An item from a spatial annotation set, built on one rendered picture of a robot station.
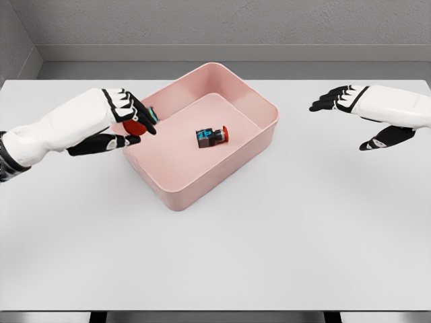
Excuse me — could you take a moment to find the red button industrial switch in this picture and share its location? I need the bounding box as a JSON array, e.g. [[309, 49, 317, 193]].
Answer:
[[195, 124, 231, 150], [122, 106, 160, 137]]

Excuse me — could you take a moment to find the pink rectangular plastic basket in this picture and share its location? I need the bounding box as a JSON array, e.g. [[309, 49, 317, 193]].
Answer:
[[121, 62, 280, 213]]

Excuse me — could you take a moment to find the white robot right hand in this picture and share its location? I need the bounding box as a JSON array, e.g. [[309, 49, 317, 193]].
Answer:
[[308, 84, 424, 152]]

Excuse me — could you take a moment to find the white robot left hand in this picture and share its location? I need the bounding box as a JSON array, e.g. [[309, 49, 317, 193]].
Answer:
[[52, 87, 158, 157]]

